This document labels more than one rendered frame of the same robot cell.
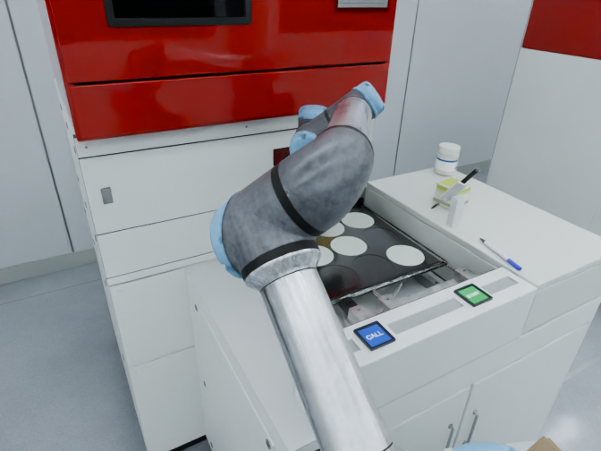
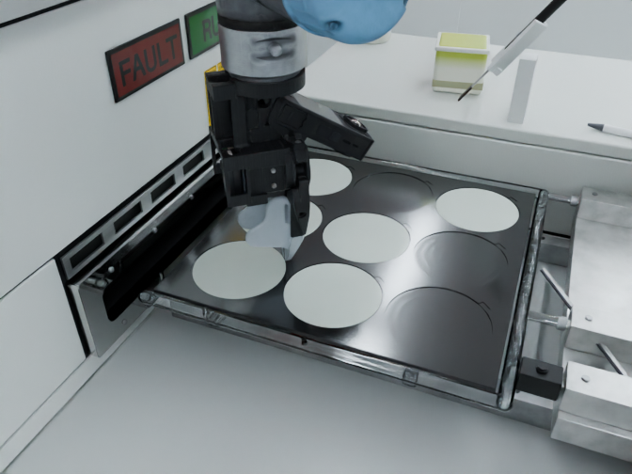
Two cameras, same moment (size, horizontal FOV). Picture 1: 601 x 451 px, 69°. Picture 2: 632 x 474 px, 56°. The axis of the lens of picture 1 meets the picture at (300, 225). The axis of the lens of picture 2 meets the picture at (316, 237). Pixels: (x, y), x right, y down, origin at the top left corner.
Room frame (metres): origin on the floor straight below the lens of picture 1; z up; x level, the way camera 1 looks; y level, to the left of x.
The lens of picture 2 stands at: (0.61, 0.26, 1.30)
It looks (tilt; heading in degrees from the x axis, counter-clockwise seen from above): 35 degrees down; 322
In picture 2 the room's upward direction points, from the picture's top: straight up
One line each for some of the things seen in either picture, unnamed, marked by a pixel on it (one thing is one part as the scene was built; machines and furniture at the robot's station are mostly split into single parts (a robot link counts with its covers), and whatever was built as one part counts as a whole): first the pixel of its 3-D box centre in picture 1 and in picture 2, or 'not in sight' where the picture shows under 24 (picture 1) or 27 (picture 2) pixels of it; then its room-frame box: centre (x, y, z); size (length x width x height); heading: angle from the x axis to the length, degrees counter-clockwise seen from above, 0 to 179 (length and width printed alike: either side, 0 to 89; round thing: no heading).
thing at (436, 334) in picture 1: (422, 340); not in sight; (0.67, -0.26, 0.89); 0.55 x 0.09 x 0.14; 120
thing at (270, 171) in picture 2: not in sight; (260, 133); (1.05, -0.02, 1.05); 0.09 x 0.08 x 0.12; 71
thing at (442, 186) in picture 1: (452, 193); (460, 63); (1.16, -0.44, 1.00); 0.07 x 0.07 x 0.07; 39
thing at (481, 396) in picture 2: not in sight; (307, 344); (0.93, 0.02, 0.90); 0.37 x 0.01 x 0.01; 30
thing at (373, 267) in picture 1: (348, 246); (366, 238); (1.02, -0.13, 0.90); 0.34 x 0.34 x 0.01; 30
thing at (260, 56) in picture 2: not in sight; (264, 47); (1.04, -0.02, 1.13); 0.08 x 0.08 x 0.05
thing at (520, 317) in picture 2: (391, 282); (528, 276); (0.86, -0.22, 0.90); 0.38 x 0.01 x 0.01; 120
